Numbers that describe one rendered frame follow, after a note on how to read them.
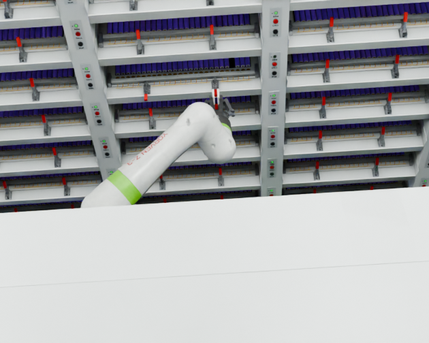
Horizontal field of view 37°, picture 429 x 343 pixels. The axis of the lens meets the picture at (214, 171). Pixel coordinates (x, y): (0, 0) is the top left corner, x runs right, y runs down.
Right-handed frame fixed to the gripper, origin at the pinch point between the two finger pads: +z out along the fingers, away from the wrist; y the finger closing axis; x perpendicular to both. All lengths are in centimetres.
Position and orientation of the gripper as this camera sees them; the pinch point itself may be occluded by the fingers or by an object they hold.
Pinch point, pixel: (216, 96)
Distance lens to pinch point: 244.5
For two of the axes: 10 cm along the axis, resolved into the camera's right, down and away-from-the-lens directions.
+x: -0.5, -8.1, -5.9
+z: -0.3, -5.9, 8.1
